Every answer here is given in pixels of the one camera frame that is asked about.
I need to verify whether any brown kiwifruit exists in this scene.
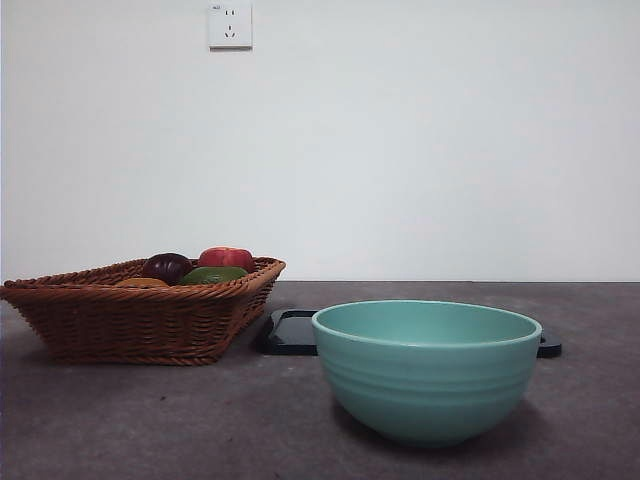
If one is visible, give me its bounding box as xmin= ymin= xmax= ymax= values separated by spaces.
xmin=115 ymin=277 xmax=170 ymax=289

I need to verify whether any teal ribbed bowl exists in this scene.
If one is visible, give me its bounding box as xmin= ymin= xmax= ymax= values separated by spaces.
xmin=311 ymin=298 xmax=544 ymax=449

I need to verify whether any red apple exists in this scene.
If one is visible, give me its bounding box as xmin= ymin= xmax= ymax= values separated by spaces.
xmin=197 ymin=245 xmax=256 ymax=274

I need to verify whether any dark rectangular tray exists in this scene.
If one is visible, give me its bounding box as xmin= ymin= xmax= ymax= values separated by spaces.
xmin=254 ymin=308 xmax=564 ymax=359

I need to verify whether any green avocado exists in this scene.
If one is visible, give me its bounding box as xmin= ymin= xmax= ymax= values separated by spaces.
xmin=178 ymin=265 xmax=250 ymax=286

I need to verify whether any dark purple plum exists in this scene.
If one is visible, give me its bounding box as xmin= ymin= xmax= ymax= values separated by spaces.
xmin=141 ymin=252 xmax=194 ymax=285

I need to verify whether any brown wicker basket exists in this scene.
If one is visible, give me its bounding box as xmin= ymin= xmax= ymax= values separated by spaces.
xmin=0 ymin=256 xmax=288 ymax=366

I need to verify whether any white wall socket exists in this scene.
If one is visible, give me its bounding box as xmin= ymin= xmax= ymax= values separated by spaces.
xmin=208 ymin=1 xmax=254 ymax=51

